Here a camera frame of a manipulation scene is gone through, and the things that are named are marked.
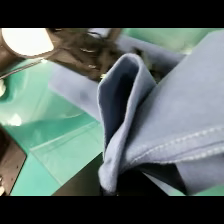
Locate dark brown garment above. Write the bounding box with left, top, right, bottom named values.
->
left=45, top=28, right=164, bottom=83

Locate blue T-shirt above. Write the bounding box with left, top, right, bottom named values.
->
left=48, top=28, right=224, bottom=197

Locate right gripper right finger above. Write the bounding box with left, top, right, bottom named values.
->
left=115, top=169, right=162, bottom=197

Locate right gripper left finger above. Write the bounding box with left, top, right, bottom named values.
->
left=52, top=152, right=105, bottom=197

